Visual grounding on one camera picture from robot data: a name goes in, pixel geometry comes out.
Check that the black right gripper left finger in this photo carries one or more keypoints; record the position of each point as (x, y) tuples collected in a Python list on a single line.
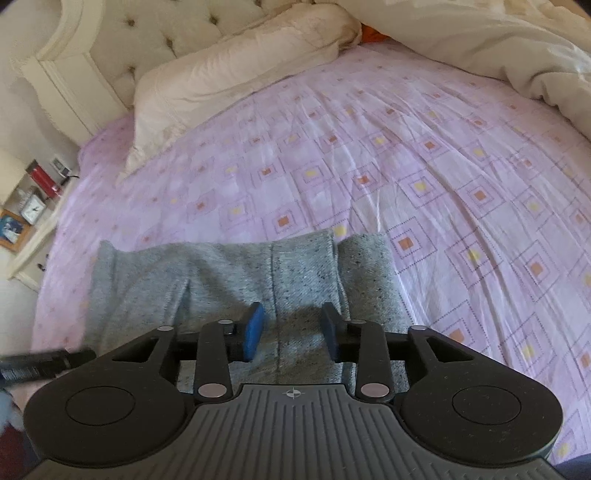
[(224, 342)]

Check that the cream tufted headboard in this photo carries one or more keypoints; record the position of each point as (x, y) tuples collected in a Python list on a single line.
[(86, 74)]

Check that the orange cloth piece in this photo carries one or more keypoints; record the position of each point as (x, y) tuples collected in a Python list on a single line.
[(372, 35)]

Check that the grey knit pants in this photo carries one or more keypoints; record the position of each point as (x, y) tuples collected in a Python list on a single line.
[(186, 285)]

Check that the red bottle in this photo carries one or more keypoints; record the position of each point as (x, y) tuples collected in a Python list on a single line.
[(42, 179)]

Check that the small grey gadget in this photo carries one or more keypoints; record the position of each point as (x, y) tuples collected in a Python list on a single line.
[(63, 170)]

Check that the cream bedside table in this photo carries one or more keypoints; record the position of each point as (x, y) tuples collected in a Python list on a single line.
[(28, 265)]

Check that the cream pillow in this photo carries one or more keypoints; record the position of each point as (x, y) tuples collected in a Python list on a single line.
[(179, 95)]

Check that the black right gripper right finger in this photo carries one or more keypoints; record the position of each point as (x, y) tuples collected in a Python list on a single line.
[(364, 344)]

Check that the small white alarm clock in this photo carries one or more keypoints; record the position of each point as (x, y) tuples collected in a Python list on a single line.
[(32, 209)]

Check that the wooden picture frame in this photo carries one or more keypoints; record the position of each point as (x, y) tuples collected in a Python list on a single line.
[(14, 231)]

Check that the cream duvet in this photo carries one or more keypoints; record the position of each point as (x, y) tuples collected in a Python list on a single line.
[(540, 49)]

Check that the pink patterned bed sheet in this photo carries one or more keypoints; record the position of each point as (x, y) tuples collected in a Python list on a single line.
[(483, 195)]

